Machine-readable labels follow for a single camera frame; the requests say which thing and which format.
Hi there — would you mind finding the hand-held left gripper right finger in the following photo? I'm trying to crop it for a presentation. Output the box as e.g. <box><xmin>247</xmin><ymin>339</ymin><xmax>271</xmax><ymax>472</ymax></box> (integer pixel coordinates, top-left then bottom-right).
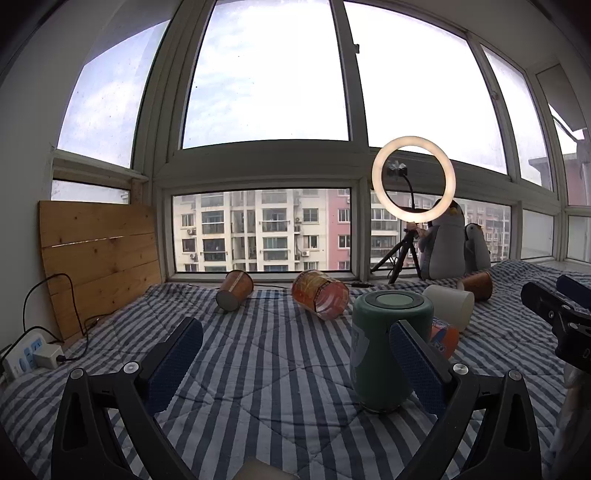
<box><xmin>389</xmin><ymin>319</ymin><xmax>542</xmax><ymax>480</ymax></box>

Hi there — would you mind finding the white window frame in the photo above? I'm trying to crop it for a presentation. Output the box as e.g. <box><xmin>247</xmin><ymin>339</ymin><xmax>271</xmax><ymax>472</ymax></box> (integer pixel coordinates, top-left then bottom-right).
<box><xmin>46</xmin><ymin>0</ymin><xmax>591</xmax><ymax>287</ymax></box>

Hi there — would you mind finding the brown paper cup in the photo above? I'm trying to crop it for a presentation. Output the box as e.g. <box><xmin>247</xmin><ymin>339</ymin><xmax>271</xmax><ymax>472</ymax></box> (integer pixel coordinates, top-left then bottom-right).
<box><xmin>215</xmin><ymin>270</ymin><xmax>255</xmax><ymax>313</ymax></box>
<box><xmin>457</xmin><ymin>270</ymin><xmax>494</xmax><ymax>304</ymax></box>

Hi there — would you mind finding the black gooseneck phone holder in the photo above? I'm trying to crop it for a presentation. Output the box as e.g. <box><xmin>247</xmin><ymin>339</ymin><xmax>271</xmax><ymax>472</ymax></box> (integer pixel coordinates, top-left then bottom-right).
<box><xmin>387</xmin><ymin>159</ymin><xmax>417</xmax><ymax>221</ymax></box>

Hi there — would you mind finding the ring light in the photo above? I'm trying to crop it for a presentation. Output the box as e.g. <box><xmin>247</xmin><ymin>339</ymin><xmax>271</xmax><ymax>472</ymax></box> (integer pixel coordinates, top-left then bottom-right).
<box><xmin>371</xmin><ymin>135</ymin><xmax>457</xmax><ymax>223</ymax></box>

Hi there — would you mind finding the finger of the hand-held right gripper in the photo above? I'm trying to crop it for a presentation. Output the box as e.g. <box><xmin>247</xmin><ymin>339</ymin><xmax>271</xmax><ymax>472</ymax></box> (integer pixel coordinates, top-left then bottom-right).
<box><xmin>556</xmin><ymin>274</ymin><xmax>591</xmax><ymax>304</ymax></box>
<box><xmin>521</xmin><ymin>281</ymin><xmax>576</xmax><ymax>325</ymax></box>

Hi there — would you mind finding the black power cable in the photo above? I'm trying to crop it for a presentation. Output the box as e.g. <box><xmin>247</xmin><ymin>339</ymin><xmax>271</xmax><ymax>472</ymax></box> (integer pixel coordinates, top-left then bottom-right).
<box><xmin>22</xmin><ymin>272</ymin><xmax>118</xmax><ymax>362</ymax></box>

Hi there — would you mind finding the orange instant noodle cup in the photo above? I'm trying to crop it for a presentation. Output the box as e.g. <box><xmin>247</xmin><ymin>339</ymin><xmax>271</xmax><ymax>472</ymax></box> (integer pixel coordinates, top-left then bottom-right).
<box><xmin>290</xmin><ymin>269</ymin><xmax>351</xmax><ymax>320</ymax></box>

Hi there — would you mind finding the small grey penguin plush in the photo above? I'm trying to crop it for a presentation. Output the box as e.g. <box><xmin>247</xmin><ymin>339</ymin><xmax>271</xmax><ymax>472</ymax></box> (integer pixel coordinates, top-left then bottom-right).
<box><xmin>464</xmin><ymin>223</ymin><xmax>492</xmax><ymax>274</ymax></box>

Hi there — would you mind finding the white plastic cup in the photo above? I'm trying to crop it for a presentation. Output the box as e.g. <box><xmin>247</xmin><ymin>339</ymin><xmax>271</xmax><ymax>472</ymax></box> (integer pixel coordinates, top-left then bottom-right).
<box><xmin>422</xmin><ymin>284</ymin><xmax>475</xmax><ymax>334</ymax></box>

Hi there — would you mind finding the blue striped blanket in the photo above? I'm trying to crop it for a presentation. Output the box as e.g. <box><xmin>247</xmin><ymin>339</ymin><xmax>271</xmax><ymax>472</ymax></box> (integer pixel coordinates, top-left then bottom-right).
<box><xmin>0</xmin><ymin>258</ymin><xmax>591</xmax><ymax>480</ymax></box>

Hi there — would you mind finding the wooden board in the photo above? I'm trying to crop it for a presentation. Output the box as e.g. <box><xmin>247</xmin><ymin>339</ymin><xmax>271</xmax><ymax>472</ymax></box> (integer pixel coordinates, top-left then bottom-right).
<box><xmin>38</xmin><ymin>199</ymin><xmax>165</xmax><ymax>345</ymax></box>

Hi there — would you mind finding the large grey penguin plush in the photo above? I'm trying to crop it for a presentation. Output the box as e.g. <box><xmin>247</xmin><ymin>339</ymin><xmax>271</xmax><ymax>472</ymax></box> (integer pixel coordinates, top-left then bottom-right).
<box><xmin>417</xmin><ymin>199</ymin><xmax>467</xmax><ymax>280</ymax></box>

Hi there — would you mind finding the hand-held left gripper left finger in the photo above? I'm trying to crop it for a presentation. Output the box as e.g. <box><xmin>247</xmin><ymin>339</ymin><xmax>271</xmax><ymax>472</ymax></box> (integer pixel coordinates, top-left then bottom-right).
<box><xmin>51</xmin><ymin>316</ymin><xmax>204</xmax><ymax>480</ymax></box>

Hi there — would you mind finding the black tripod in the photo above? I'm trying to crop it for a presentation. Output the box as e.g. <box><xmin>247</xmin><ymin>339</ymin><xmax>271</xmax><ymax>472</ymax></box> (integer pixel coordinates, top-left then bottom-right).
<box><xmin>370</xmin><ymin>220</ymin><xmax>422</xmax><ymax>285</ymax></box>

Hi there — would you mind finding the green cup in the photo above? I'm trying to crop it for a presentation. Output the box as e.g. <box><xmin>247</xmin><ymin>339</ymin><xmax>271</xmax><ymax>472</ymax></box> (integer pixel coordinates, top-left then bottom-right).
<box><xmin>349</xmin><ymin>290</ymin><xmax>435</xmax><ymax>414</ymax></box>

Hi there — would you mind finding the white power strip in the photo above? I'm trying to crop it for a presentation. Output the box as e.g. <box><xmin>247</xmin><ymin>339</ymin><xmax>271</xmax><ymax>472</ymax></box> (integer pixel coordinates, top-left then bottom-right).
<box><xmin>2</xmin><ymin>334</ymin><xmax>66</xmax><ymax>382</ymax></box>

